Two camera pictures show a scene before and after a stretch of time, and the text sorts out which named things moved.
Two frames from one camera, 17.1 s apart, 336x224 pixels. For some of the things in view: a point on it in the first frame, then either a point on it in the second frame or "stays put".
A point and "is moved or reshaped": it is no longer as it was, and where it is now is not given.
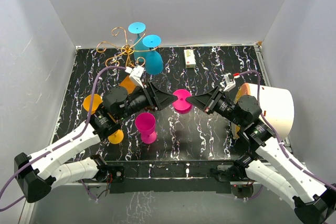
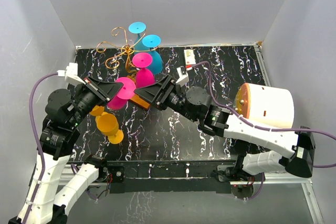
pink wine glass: (181, 105) is moved or reshaped
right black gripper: (210, 99) -> (150, 93)
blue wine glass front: (154, 61) stays put
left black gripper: (156, 99) -> (104, 91)
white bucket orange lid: (275, 104) stays put
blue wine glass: (139, 50) stays put
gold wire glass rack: (127, 51) stays put
